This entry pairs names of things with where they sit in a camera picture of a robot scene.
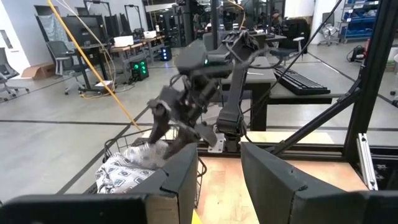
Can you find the brown cardboard box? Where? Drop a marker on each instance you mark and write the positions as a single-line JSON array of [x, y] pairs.
[[37, 71]]

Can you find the grey mesh chair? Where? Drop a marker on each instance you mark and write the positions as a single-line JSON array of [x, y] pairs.
[[329, 31]]

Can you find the computer tower green lights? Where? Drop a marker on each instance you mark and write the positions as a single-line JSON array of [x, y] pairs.
[[140, 70]]

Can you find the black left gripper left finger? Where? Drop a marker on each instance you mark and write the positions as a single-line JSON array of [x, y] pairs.
[[93, 208]]

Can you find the grey patterned cloth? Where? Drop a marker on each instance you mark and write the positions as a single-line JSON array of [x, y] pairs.
[[124, 174]]

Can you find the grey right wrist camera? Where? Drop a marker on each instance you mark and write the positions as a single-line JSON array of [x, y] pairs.
[[192, 57]]

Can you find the grey office desk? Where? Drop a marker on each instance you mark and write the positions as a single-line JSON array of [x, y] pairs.
[[258, 77]]

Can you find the small white box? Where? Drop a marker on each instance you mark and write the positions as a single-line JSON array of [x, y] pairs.
[[150, 34]]

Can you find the yellow plastic bin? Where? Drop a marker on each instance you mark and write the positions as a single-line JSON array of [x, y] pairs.
[[196, 218]]

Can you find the computer tower blue lights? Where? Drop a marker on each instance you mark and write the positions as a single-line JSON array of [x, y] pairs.
[[165, 53]]

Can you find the silver aluminium extrusion bar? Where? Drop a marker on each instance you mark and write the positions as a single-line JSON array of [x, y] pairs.
[[367, 161]]

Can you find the wooden top desk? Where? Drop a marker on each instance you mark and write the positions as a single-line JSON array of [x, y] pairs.
[[130, 48]]

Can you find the large dark screen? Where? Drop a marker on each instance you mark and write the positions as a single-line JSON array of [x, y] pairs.
[[84, 31]]

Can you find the white laptop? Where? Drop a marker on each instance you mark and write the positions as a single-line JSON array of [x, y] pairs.
[[123, 41]]

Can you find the black computer keyboard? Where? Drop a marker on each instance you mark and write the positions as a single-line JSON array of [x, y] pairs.
[[298, 82]]

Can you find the black office chair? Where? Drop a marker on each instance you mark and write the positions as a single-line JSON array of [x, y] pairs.
[[292, 31]]

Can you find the black aluminium rig frame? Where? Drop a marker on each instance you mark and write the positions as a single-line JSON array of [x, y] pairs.
[[370, 77]]

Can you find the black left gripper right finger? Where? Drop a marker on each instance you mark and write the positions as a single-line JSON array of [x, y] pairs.
[[280, 199]]

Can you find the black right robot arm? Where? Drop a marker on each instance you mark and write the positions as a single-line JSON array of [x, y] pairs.
[[234, 93]]

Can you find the grey office chair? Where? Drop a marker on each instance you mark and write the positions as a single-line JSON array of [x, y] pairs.
[[60, 53], [6, 71]]

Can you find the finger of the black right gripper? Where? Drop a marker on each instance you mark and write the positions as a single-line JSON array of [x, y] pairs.
[[182, 138], [160, 121]]

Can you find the blue storage shelf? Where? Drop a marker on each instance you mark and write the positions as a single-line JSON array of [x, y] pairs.
[[360, 28]]

